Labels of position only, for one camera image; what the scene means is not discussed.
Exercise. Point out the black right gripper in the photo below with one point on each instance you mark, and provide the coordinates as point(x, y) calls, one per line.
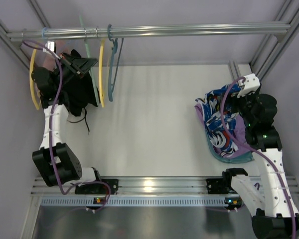
point(240, 105)

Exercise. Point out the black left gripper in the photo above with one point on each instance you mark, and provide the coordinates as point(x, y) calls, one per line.
point(71, 66)

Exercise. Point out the teal plastic basket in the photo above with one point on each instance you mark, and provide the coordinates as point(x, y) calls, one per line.
point(238, 157)

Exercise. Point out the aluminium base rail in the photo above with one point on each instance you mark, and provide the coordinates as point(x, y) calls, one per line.
point(158, 186)

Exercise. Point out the teal plastic hanger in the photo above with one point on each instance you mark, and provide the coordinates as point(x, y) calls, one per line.
point(111, 78)

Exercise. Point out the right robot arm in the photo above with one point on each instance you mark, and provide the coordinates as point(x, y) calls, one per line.
point(274, 214)

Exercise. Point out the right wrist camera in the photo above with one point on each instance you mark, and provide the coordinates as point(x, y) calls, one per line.
point(249, 83)

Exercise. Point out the aluminium frame post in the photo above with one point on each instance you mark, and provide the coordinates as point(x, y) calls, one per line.
point(273, 46)

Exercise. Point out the purple garment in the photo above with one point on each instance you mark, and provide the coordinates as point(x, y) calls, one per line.
point(214, 129)

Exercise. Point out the aluminium hanging rail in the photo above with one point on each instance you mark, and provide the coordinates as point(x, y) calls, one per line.
point(154, 31)

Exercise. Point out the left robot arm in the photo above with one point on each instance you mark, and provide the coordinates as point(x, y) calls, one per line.
point(55, 161)

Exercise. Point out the yellow plastic hanger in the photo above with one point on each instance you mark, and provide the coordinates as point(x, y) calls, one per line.
point(34, 91)
point(100, 73)

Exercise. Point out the black garment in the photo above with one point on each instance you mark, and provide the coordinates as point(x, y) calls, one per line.
point(75, 95)

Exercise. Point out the pink garment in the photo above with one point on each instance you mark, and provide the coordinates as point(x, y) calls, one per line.
point(49, 63)

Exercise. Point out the slotted cable duct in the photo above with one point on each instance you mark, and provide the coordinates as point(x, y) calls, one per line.
point(141, 201)

